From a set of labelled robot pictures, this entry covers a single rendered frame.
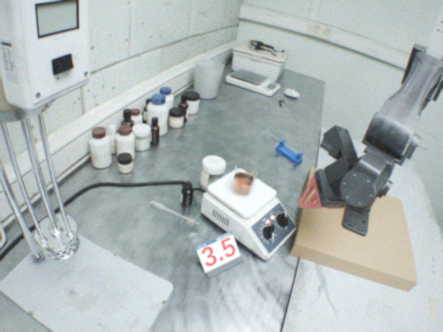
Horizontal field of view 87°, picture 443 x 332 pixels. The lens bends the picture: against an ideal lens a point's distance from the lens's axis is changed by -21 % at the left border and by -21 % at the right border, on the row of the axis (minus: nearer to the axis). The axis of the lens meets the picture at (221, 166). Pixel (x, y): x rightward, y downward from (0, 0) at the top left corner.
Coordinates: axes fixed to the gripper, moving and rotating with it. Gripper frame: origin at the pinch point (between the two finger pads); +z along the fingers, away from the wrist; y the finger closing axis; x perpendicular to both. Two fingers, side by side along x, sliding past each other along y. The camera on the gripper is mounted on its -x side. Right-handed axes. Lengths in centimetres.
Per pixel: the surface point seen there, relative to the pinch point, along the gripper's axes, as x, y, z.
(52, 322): 19, 47, 18
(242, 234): 3.4, 9.5, 11.0
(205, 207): -4.5, 14.4, 17.0
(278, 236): 4.9, 1.8, 8.3
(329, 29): -121, -82, 8
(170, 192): -11.5, 19.0, 26.0
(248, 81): -80, -31, 40
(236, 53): -107, -32, 45
